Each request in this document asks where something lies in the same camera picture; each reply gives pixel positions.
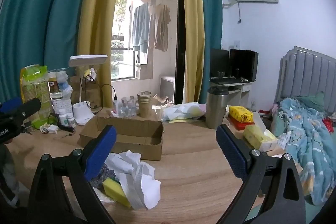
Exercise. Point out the jar with brown lid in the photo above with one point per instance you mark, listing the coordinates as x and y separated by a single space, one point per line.
53 86

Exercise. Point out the narrow yellow curtain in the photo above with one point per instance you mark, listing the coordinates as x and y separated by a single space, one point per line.
193 29

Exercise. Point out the small black monitor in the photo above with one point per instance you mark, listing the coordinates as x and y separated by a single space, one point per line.
219 62

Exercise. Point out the hanging beige shirt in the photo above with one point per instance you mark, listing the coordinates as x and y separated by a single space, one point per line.
162 29

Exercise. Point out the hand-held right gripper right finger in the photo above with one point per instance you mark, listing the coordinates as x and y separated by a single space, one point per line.
232 153

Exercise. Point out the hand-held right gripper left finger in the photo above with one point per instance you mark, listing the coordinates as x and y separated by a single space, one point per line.
101 153

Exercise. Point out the steel tumbler with black lid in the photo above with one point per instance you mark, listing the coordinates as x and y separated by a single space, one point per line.
216 111

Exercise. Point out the yellow red-printed tissue packet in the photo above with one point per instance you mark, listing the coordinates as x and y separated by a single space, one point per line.
240 113

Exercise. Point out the white printed cloth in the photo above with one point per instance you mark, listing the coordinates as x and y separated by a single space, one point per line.
103 196

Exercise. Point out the large black monitor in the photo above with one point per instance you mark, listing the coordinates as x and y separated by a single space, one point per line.
244 65

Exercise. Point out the white appliance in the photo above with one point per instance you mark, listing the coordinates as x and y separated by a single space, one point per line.
167 90

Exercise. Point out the brown cardboard box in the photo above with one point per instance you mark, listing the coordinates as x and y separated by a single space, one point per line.
147 146

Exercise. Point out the clear bag of cloths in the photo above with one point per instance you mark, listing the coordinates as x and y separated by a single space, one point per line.
181 111

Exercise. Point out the white computer desk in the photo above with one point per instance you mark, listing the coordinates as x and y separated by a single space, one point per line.
242 94

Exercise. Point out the white plastic basket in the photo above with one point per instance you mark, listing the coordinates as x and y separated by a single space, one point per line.
61 104

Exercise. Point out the white embossed paper towel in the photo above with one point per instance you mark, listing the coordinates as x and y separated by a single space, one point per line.
147 187

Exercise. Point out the flat red box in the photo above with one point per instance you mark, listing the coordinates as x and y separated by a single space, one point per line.
242 125

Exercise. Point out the grey mesh cloth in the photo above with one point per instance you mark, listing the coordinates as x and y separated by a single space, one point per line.
105 174

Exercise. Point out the white power strip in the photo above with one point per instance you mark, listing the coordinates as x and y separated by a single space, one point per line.
115 111

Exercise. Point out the white charger plug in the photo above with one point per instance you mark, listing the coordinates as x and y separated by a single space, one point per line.
53 130

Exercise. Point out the wide teal curtain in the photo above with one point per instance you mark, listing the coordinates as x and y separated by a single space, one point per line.
47 16

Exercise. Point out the blue printed blanket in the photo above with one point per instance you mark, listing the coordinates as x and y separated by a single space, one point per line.
307 148

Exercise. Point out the white desk lamp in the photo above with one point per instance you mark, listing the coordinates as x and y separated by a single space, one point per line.
82 113

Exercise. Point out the pale yellow tissue pack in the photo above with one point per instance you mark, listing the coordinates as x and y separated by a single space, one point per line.
256 136

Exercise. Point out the wide yellow curtain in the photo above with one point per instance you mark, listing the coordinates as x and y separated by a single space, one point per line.
102 16

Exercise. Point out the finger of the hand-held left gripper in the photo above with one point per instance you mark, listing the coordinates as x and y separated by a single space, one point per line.
10 104
29 106

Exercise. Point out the green snack bag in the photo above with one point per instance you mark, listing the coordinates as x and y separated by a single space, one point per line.
34 87

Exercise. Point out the yellow sponge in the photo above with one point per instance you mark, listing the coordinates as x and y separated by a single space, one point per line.
115 191

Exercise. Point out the clear plastic jar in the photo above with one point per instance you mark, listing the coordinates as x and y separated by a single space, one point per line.
128 108

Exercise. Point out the hanging pale shirt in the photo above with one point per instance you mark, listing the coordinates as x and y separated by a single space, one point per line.
152 27

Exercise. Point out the window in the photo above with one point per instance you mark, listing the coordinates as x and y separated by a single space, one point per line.
120 29

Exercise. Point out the white wall socket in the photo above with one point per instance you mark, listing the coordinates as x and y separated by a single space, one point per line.
237 44

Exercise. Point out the white pill bottle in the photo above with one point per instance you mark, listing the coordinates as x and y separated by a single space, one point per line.
71 121
63 117

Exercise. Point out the green pillow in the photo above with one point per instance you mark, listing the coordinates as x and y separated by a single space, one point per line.
313 103

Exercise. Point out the black keyboard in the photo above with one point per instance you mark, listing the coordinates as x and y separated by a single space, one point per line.
223 80

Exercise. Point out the grey padded headboard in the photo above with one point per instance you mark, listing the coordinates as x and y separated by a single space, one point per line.
307 74

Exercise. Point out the black door frame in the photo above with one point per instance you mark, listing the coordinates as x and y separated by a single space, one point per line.
179 43

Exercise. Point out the stack of paper cups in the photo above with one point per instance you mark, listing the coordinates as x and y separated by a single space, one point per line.
145 106

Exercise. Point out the blue and white plastic bag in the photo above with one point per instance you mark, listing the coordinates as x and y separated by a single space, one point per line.
64 82

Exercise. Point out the hanging blue shirt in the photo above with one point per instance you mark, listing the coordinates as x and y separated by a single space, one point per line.
140 27

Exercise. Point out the person's left forearm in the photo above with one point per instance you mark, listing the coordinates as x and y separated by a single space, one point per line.
8 176

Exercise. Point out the tall brown carton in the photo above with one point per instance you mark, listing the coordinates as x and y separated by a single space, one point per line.
92 94

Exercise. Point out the narrow teal curtain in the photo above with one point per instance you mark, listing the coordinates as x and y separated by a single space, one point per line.
211 16

